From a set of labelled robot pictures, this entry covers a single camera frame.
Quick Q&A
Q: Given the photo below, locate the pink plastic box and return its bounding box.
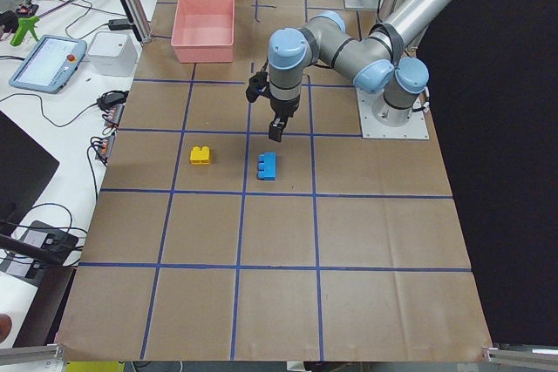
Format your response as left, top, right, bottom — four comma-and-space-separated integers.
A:
171, 0, 235, 64

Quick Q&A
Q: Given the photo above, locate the blue toy block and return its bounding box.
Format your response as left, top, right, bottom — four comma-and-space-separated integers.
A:
257, 152, 276, 180

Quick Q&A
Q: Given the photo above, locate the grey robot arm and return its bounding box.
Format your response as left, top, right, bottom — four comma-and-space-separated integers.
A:
267, 0, 452, 142

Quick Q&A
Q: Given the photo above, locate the brown paper table cover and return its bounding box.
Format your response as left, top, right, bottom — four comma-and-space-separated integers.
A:
57, 0, 491, 362

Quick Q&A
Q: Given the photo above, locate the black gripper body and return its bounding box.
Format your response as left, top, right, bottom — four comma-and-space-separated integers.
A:
269, 87, 300, 118

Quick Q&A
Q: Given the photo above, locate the green handled grabber tool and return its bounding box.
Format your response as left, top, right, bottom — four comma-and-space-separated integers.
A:
10, 16, 39, 47

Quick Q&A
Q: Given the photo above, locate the yellow toy block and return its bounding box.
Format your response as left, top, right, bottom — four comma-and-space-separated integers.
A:
189, 145, 211, 166

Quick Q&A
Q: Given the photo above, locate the black power adapter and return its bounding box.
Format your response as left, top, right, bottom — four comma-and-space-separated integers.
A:
107, 18, 132, 30

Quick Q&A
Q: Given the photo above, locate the blue teach pendant tablet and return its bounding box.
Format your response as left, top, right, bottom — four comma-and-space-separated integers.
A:
9, 35, 88, 94

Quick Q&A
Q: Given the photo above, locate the white square box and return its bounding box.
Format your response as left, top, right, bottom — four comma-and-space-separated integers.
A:
87, 31, 138, 77

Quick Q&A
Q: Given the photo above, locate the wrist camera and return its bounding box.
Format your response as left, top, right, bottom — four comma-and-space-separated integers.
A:
246, 71, 270, 103

